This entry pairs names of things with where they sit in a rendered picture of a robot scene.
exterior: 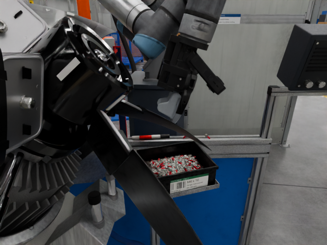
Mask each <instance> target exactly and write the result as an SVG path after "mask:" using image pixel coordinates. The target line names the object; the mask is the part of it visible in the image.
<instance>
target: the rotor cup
mask: <svg viewBox="0 0 327 245"><path fill-rule="evenodd" d="M95 49H97V50H99V51H101V52H103V53H104V54H105V56H106V59H107V62H106V63H105V62H103V61H102V60H101V59H100V58H99V57H98V56H97V55H96V53H95V51H94V50H95ZM28 53H40V54H41V56H42V58H43V61H44V92H43V127H42V130H41V132H40V134H39V135H38V136H37V137H36V138H34V139H32V140H31V141H29V142H27V143H25V144H24V145H22V146H24V147H26V148H28V149H30V150H32V151H35V152H37V153H40V154H44V155H48V156H53V157H64V156H68V155H71V154H73V153H74V152H76V151H77V150H78V149H79V148H80V147H82V146H83V145H84V144H85V143H86V135H87V133H88V125H90V124H91V122H92V120H93V117H94V114H95V112H96V109H100V110H102V111H104V112H105V113H106V114H107V113H108V112H109V111H110V110H112V109H113V108H114V107H115V106H116V105H117V104H119V103H120V102H121V101H122V100H123V99H124V98H126V97H127V96H128V95H129V94H130V93H131V92H132V90H133V88H134V85H133V80H132V77H131V75H130V73H129V71H128V70H127V68H126V67H125V65H124V64H123V62H122V61H121V60H120V58H119V57H118V56H117V54H116V53H115V52H114V51H113V50H112V49H111V48H110V46H109V45H108V44H107V43H106V42H105V41H104V40H103V39H102V38H101V37H100V36H99V35H97V34H96V33H95V32H94V31H93V30H92V29H90V28H89V27H88V26H87V25H85V24H84V23H82V22H81V21H79V20H77V19H74V18H72V17H63V18H61V19H60V20H59V21H58V22H57V23H56V24H55V25H54V26H53V27H52V28H51V29H50V30H49V31H48V33H47V34H46V35H45V36H44V37H43V38H42V39H41V40H40V41H39V42H38V43H37V44H36V45H35V46H34V47H33V48H32V49H31V50H30V51H29V52H28ZM75 57H76V58H77V59H78V61H79V62H80V63H79V64H78V65H77V66H76V67H75V68H74V69H73V70H72V71H71V72H70V73H69V74H68V75H67V76H66V77H65V78H64V79H63V80H62V81H60V79H59V78H58V77H57V75H58V74H59V73H60V72H61V71H62V70H63V69H64V68H65V67H66V66H67V65H68V64H69V63H70V62H71V61H72V60H73V59H74V58H75ZM122 95H125V97H124V98H123V99H122V100H120V101H119V102H118V103H117V104H116V105H115V106H113V107H112V108H111V109H110V110H106V109H107V108H108V107H109V106H111V105H112V104H113V103H114V102H115V101H116V100H118V99H119V98H120V97H121V96H122Z"/></svg>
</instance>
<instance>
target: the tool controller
mask: <svg viewBox="0 0 327 245"><path fill-rule="evenodd" d="M277 78H278V79H279V80H280V81H281V82H282V83H283V84H284V85H285V86H286V87H288V90H290V91H313V90H327V24H295V25H294V27H293V30H292V33H291V36H290V39H289V41H288V44H287V47H286V50H285V53H284V56H283V59H282V61H281V64H280V67H279V70H278V73H277Z"/></svg>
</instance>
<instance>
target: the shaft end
mask: <svg viewBox="0 0 327 245"><path fill-rule="evenodd" d="M94 51H95V53H96V55H97V56H98V57H99V58H100V59H101V60H102V61H103V62H105V63H106V62H107V59H106V56H105V54H104V53H103V52H101V51H99V50H97V49H95V50H94Z"/></svg>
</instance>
